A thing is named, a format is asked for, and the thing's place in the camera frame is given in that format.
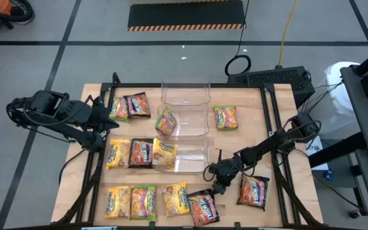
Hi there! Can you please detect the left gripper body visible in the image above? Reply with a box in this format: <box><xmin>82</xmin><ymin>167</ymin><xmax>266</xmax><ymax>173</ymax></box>
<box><xmin>89</xmin><ymin>95</ymin><xmax>110</xmax><ymax>132</ymax></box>

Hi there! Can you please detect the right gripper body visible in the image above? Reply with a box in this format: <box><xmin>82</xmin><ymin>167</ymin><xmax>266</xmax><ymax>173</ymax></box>
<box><xmin>208</xmin><ymin>156</ymin><xmax>241</xmax><ymax>186</ymax></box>

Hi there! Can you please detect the black Maruchan fire noodle pack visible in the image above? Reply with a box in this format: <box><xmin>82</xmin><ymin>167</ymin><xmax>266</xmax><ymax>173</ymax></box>
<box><xmin>236</xmin><ymin>173</ymin><xmax>271</xmax><ymax>212</ymax></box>
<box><xmin>123</xmin><ymin>92</ymin><xmax>151</xmax><ymax>119</ymax></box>
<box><xmin>186</xmin><ymin>188</ymin><xmax>221</xmax><ymax>228</ymax></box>
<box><xmin>128</xmin><ymin>137</ymin><xmax>155</xmax><ymax>169</ymax></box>

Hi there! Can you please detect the lime chili shrimp ramen pack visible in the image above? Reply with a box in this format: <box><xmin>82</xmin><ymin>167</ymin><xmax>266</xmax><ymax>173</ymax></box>
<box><xmin>154</xmin><ymin>107</ymin><xmax>178</xmax><ymax>137</ymax></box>
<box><xmin>129</xmin><ymin>183</ymin><xmax>158</xmax><ymax>222</ymax></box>
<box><xmin>213</xmin><ymin>105</ymin><xmax>239</xmax><ymax>131</ymax></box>
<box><xmin>109</xmin><ymin>96</ymin><xmax>130</xmax><ymax>123</ymax></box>

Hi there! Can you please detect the yellow Maruchan chicken ramen pack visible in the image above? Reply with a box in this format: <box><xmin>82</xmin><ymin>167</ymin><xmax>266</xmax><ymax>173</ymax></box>
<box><xmin>105</xmin><ymin>138</ymin><xmax>132</xmax><ymax>171</ymax></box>
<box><xmin>103</xmin><ymin>185</ymin><xmax>132</xmax><ymax>220</ymax></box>
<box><xmin>162</xmin><ymin>181</ymin><xmax>192</xmax><ymax>219</ymax></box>
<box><xmin>151</xmin><ymin>137</ymin><xmax>178</xmax><ymax>171</ymax></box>

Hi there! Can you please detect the clear plastic bin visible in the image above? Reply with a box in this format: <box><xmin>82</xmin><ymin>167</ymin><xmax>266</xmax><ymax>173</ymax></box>
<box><xmin>151</xmin><ymin>135</ymin><xmax>210</xmax><ymax>174</ymax></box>
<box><xmin>160</xmin><ymin>76</ymin><xmax>211</xmax><ymax>107</ymax></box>
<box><xmin>156</xmin><ymin>103</ymin><xmax>211</xmax><ymax>138</ymax></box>

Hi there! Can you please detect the white paper sheet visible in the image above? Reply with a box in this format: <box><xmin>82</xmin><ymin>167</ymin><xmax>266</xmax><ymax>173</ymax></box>
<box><xmin>304</xmin><ymin>135</ymin><xmax>331</xmax><ymax>172</ymax></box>

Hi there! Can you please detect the black computer tower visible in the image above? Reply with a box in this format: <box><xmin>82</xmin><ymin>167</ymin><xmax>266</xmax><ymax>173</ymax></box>
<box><xmin>227</xmin><ymin>66</ymin><xmax>316</xmax><ymax>109</ymax></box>

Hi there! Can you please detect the black orange-striped floor mat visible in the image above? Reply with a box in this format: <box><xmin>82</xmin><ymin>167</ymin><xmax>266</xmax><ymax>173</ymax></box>
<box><xmin>127</xmin><ymin>0</ymin><xmax>247</xmax><ymax>32</ymax></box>

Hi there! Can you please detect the white plastic bag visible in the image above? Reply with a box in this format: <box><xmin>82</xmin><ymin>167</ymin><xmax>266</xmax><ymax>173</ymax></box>
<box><xmin>308</xmin><ymin>61</ymin><xmax>361</xmax><ymax>138</ymax></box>

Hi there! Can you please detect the black aluminium table frame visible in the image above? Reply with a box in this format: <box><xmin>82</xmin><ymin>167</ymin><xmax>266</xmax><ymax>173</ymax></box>
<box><xmin>50</xmin><ymin>72</ymin><xmax>325</xmax><ymax>230</ymax></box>

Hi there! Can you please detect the black hanging cable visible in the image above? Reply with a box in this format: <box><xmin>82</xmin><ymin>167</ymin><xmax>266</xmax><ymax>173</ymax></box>
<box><xmin>224</xmin><ymin>0</ymin><xmax>252</xmax><ymax>77</ymax></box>

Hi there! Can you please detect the yellow hanging cable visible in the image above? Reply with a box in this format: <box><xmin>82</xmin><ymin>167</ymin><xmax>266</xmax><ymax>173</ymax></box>
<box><xmin>278</xmin><ymin>0</ymin><xmax>299</xmax><ymax>68</ymax></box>

